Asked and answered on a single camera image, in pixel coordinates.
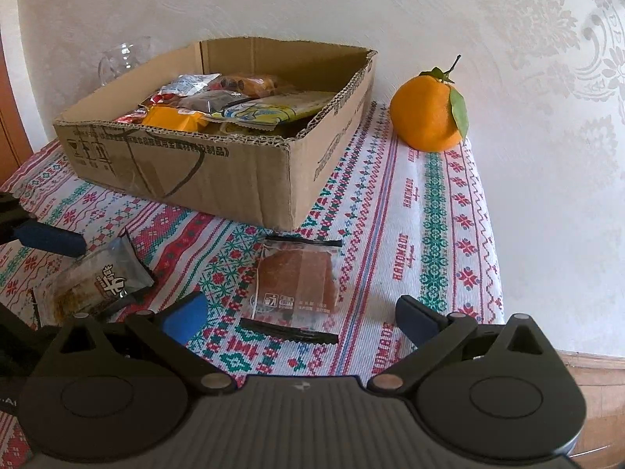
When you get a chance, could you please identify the open cardboard box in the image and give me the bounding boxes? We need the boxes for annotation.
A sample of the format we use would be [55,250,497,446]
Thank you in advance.
[54,37,376,231]

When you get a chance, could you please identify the dark clear jerky packet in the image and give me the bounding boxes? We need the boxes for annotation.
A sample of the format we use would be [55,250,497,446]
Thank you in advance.
[33,232,155,326]

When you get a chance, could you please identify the orange with green leaf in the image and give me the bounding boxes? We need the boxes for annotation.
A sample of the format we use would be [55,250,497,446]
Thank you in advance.
[389,55,469,152]

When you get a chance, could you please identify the clear packet with red tab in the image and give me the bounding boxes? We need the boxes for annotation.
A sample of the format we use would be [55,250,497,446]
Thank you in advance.
[158,73,220,97]

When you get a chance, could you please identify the brown wooden door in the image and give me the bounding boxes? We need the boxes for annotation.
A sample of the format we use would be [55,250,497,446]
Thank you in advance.
[0,45,33,183]

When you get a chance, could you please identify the clear glass mug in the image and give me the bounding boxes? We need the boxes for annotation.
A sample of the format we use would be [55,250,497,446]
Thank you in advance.
[97,36,153,86]

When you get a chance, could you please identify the reddish-brown dried meat packet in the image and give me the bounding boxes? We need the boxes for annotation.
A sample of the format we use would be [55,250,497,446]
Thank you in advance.
[239,234,342,345]

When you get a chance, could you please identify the patterned woven tablecloth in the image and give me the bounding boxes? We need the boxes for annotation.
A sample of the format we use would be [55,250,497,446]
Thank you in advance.
[0,99,507,469]

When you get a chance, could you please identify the small bread roll packet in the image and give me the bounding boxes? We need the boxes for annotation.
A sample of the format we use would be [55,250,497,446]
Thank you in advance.
[208,74,280,98]

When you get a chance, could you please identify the orange snack pack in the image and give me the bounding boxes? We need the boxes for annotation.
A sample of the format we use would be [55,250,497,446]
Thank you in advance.
[142,105,209,132]

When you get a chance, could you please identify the yellow fish strip snack bag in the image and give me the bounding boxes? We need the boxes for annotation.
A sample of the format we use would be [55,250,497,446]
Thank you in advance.
[211,91,336,131]

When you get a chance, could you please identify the small dark jerky packet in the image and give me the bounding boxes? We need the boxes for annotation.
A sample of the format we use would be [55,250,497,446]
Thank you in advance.
[177,90,251,113]

